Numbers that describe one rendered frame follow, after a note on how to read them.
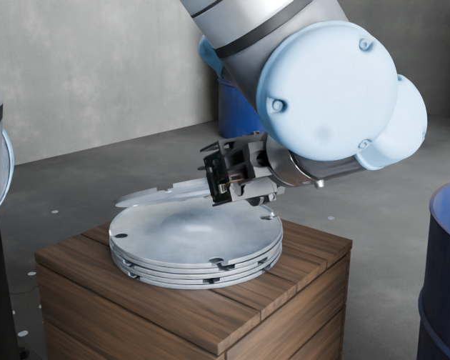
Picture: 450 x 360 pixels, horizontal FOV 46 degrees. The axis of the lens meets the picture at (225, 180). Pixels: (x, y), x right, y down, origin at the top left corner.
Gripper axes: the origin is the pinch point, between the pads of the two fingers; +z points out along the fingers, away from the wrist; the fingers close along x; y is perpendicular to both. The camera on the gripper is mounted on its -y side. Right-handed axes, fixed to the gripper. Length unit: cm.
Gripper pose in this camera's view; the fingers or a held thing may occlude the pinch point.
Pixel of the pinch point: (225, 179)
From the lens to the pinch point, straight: 74.8
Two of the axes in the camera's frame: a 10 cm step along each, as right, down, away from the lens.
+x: 2.3, 9.7, -0.6
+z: -4.5, 1.6, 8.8
